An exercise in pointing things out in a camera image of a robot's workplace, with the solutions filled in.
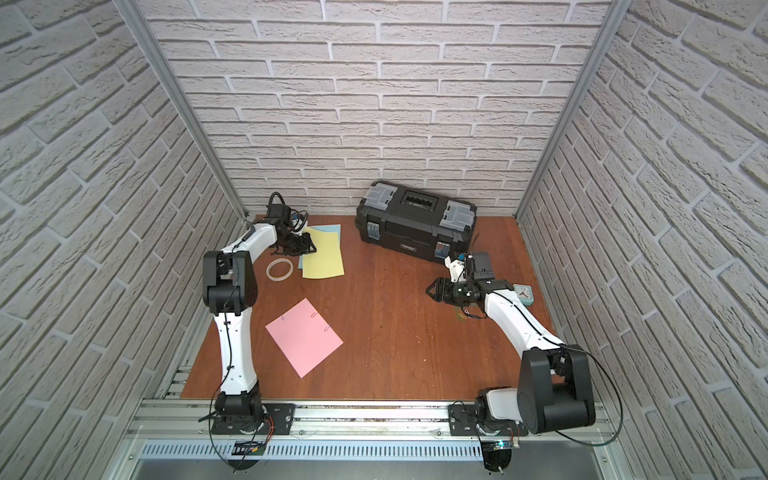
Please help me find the pink paper sheet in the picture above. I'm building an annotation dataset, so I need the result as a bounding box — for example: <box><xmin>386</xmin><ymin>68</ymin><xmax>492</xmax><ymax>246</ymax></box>
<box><xmin>266</xmin><ymin>299</ymin><xmax>343</xmax><ymax>378</ymax></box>

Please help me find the small teal alarm clock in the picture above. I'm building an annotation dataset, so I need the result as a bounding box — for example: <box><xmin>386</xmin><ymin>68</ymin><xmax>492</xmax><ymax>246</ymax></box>
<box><xmin>513</xmin><ymin>284</ymin><xmax>535</xmax><ymax>306</ymax></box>

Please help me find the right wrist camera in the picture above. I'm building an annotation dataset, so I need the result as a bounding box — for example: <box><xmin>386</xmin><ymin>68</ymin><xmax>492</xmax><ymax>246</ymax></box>
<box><xmin>444</xmin><ymin>254</ymin><xmax>466</xmax><ymax>283</ymax></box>

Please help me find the light blue paper sheet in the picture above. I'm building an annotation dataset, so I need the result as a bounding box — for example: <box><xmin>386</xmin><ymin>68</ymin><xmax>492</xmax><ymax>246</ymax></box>
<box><xmin>298</xmin><ymin>224</ymin><xmax>343</xmax><ymax>270</ymax></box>

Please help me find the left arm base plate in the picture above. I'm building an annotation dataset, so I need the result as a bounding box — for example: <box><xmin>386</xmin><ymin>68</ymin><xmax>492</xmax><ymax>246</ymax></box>
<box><xmin>210</xmin><ymin>402</ymin><xmax>297</xmax><ymax>436</ymax></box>

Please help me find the yellow paper sheet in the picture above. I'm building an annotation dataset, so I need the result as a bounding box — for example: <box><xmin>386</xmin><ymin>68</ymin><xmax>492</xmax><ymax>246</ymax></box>
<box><xmin>301</xmin><ymin>226</ymin><xmax>346</xmax><ymax>281</ymax></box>

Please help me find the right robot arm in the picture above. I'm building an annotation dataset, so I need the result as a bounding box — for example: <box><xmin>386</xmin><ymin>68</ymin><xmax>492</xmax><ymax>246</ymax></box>
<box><xmin>426</xmin><ymin>252</ymin><xmax>596</xmax><ymax>434</ymax></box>

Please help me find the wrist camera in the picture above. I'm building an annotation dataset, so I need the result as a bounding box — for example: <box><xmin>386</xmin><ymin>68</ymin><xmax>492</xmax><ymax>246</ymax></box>
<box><xmin>444</xmin><ymin>254</ymin><xmax>466</xmax><ymax>283</ymax></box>
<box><xmin>288</xmin><ymin>208</ymin><xmax>309</xmax><ymax>234</ymax></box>

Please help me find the clear tape roll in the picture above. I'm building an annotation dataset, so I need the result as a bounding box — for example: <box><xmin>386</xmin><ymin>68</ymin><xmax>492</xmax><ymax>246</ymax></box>
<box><xmin>265</xmin><ymin>257</ymin><xmax>294</xmax><ymax>282</ymax></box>

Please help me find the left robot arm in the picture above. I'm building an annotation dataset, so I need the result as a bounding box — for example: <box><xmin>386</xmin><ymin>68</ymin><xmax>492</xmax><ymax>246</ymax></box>
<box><xmin>202</xmin><ymin>202</ymin><xmax>316</xmax><ymax>433</ymax></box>

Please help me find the aluminium front rail frame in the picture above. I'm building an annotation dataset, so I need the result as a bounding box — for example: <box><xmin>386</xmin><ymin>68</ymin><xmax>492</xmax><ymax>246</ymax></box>
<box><xmin>121</xmin><ymin>400</ymin><xmax>614</xmax><ymax>468</ymax></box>

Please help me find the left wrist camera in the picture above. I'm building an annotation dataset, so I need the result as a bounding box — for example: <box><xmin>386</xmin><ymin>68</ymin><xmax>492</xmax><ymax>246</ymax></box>
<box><xmin>288</xmin><ymin>208</ymin><xmax>309</xmax><ymax>234</ymax></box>

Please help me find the black plastic toolbox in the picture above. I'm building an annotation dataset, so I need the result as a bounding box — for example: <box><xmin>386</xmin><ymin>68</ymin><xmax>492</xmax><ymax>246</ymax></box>
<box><xmin>355</xmin><ymin>181</ymin><xmax>477</xmax><ymax>264</ymax></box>

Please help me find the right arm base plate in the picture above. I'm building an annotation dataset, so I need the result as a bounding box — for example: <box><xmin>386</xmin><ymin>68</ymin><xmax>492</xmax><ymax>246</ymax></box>
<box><xmin>447</xmin><ymin>401</ymin><xmax>529</xmax><ymax>440</ymax></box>

